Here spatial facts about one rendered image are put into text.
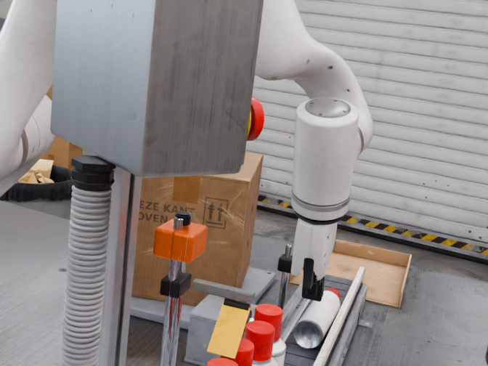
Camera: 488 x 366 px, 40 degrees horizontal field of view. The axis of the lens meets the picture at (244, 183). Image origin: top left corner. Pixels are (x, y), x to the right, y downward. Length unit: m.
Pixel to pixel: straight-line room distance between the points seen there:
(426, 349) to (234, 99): 0.97
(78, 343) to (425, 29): 4.47
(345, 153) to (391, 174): 4.10
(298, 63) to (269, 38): 0.05
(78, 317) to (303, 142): 0.44
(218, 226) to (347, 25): 3.84
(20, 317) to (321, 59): 0.75
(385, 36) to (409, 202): 1.19
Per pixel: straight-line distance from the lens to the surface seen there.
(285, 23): 0.88
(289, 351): 1.18
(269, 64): 0.88
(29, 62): 1.01
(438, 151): 4.92
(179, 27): 0.49
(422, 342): 1.44
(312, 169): 0.92
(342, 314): 1.27
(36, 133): 1.12
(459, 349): 1.45
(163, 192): 1.31
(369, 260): 1.86
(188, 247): 0.68
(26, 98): 1.03
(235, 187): 1.29
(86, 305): 0.57
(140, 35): 0.49
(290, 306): 1.14
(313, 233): 0.97
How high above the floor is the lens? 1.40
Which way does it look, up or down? 13 degrees down
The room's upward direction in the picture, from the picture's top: 7 degrees clockwise
